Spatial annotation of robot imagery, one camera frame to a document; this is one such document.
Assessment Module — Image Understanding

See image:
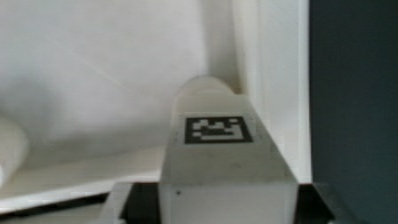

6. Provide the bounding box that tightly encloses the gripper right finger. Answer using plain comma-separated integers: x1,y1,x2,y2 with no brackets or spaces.
292,181,360,224

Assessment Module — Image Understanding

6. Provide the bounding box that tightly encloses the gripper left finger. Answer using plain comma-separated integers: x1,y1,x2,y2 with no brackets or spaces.
99,182,161,224

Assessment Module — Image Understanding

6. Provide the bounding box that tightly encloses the white square table top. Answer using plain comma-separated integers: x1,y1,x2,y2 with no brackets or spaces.
0,0,312,214

